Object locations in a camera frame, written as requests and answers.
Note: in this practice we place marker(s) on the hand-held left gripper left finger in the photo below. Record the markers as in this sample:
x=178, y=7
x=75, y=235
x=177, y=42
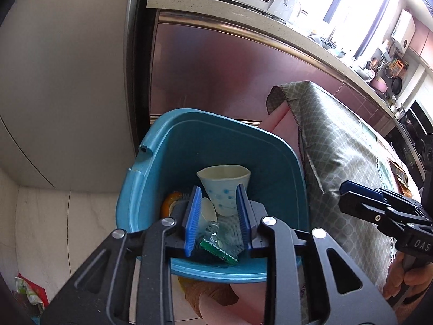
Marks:
x=192, y=223

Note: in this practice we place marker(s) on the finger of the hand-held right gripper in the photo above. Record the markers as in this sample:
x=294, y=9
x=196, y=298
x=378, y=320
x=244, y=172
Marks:
x=365, y=208
x=362, y=188

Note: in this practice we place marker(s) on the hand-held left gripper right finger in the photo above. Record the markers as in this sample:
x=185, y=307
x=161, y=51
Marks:
x=243, y=220

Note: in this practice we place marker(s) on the white foam fruit net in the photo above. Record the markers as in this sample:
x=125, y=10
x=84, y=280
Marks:
x=230, y=230

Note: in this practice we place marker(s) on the white peel piece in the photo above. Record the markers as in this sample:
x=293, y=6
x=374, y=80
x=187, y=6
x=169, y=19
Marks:
x=207, y=210

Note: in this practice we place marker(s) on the orange peel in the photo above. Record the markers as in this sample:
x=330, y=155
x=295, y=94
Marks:
x=169, y=203

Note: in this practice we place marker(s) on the green snack wrapper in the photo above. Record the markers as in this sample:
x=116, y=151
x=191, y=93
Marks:
x=216, y=249

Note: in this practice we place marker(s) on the dotted white paper cup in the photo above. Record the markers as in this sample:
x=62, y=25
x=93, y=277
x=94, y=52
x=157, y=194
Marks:
x=223, y=189

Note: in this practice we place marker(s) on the brown snack wrapper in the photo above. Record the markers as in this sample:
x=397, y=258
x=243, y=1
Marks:
x=399, y=176

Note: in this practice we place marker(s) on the blue plastic bin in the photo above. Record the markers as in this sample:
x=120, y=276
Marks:
x=203, y=142

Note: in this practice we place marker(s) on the person's right hand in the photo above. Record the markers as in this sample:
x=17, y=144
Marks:
x=392, y=277

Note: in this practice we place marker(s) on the patterned green tablecloth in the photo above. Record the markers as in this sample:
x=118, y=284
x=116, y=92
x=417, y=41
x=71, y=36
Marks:
x=338, y=142

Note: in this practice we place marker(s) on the black built-in oven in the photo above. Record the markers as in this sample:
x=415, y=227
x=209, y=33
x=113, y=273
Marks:
x=412, y=135

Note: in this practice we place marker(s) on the person's leg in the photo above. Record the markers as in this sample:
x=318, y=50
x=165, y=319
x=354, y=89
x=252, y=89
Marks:
x=236, y=304

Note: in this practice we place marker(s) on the pink pot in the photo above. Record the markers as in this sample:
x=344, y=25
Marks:
x=379, y=84

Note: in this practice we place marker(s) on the black frying pan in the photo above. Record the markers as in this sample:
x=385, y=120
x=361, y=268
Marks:
x=397, y=85

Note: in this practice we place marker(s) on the blue patterned bowl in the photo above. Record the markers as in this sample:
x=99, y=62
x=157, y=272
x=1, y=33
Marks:
x=326, y=41

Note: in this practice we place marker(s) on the pink base cabinets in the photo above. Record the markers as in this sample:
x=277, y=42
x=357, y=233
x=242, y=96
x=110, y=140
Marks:
x=209, y=67

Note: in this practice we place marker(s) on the white water heater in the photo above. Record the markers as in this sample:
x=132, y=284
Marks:
x=404, y=30

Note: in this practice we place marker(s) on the green white plastic bag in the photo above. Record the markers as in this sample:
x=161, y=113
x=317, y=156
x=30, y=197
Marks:
x=28, y=291

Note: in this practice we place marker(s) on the dark framed window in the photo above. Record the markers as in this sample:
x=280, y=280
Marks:
x=358, y=3

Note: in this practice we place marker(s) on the glass electric kettle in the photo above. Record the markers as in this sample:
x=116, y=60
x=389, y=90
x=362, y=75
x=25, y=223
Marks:
x=297, y=10

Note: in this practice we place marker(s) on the grey refrigerator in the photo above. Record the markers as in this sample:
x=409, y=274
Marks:
x=67, y=74

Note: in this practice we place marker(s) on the white kitchen countertop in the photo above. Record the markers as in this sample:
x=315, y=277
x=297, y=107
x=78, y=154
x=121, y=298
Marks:
x=236, y=15

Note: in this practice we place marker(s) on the pink wall cabinet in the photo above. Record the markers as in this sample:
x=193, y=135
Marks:
x=424, y=40

